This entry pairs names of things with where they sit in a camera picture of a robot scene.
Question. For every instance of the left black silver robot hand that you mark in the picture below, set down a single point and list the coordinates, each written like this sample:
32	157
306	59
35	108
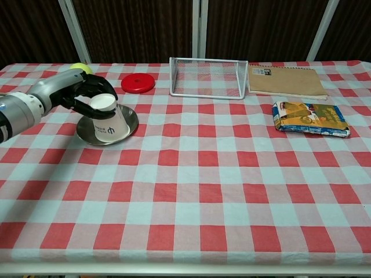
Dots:
61	87

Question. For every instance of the white paper cup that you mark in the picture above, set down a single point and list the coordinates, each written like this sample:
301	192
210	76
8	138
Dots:
111	128

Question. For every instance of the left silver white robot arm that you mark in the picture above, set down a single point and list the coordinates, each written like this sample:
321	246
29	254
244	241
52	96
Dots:
17	114

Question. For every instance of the silver metal plate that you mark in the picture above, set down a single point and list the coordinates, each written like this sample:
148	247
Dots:
132	118

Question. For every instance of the yellow tennis ball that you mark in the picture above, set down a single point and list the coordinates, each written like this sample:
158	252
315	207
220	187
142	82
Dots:
82	67

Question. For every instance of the dark brown ribbed panel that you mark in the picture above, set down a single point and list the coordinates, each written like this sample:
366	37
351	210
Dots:
261	29
139	29
34	29
353	29

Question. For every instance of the red round plastic disc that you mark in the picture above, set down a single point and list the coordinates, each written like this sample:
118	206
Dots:
139	85

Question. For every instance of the red white checkered tablecloth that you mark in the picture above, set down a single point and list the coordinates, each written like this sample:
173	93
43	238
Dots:
203	179

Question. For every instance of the brown spiral notebook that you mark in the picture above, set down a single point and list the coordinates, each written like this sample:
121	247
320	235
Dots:
287	82

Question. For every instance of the yellow blue snack packet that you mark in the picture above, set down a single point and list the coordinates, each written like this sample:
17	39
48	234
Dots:
310	120

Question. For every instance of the white partition post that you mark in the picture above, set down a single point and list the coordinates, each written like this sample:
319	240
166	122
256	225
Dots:
199	29
75	32
323	29

